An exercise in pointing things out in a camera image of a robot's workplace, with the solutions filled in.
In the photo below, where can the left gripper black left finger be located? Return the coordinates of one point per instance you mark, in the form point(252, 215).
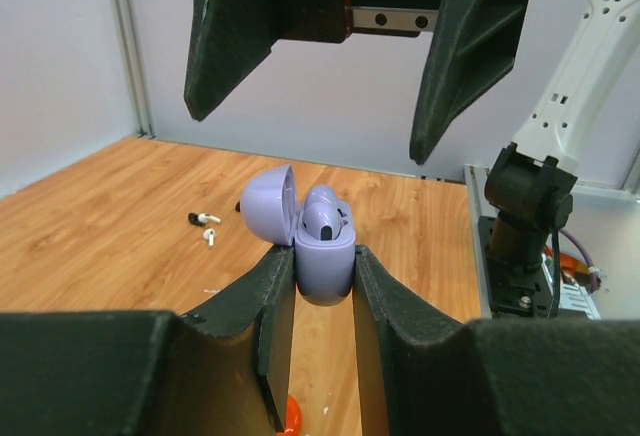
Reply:
point(221, 368)

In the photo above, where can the orange round charging case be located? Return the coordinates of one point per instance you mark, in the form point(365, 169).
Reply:
point(294, 418)

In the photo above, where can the purple earbud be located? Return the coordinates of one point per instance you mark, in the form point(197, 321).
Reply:
point(324, 195)
point(322, 221)

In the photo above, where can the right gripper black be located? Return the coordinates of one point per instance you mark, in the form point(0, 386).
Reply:
point(473, 47)

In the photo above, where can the white earbud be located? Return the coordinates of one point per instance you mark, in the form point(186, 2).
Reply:
point(205, 218)
point(209, 235)

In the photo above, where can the purple round charging case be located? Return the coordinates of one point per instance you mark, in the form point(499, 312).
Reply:
point(272, 212)

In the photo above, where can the black earbud upper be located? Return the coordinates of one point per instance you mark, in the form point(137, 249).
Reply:
point(193, 219)

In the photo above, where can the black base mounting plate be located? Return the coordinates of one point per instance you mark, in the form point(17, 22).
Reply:
point(516, 277)

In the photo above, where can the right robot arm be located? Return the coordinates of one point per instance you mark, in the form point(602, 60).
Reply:
point(531, 180)

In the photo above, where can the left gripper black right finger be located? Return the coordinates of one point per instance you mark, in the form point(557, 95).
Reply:
point(421, 372)

